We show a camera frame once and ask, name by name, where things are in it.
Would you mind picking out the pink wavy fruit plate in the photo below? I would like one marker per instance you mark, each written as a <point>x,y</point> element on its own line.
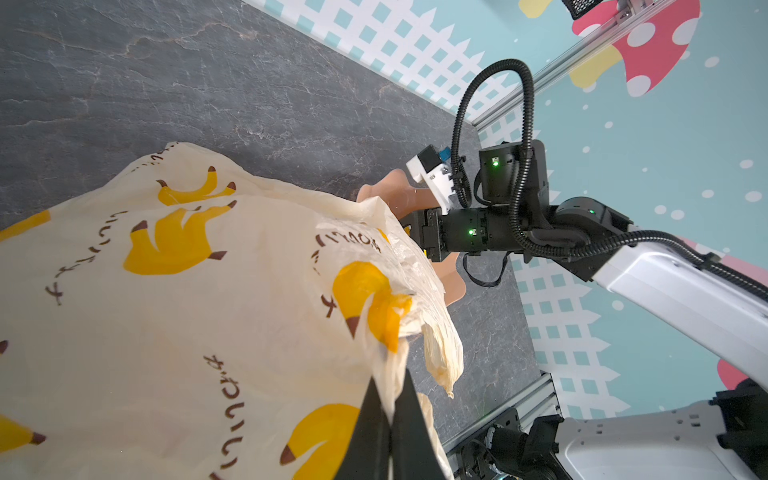
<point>403,198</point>

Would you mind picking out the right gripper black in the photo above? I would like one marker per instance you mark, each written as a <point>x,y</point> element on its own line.
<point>435,233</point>

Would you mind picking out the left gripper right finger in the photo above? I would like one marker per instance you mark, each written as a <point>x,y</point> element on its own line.
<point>412,452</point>

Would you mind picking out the black wire mesh basket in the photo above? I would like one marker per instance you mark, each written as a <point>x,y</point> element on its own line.
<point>579,8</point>

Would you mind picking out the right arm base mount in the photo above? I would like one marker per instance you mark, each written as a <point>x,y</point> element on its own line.
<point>510,453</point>

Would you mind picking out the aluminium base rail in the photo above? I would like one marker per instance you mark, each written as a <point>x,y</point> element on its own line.
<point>537,399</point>

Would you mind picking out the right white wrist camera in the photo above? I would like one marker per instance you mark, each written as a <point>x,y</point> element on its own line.
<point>428,167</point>

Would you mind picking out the banana print plastic bag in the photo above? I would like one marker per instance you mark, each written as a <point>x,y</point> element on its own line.
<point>189,320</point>

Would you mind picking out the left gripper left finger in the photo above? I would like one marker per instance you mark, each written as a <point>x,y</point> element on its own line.
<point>368,453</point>

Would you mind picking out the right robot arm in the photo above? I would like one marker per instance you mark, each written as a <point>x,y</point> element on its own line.
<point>506,208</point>

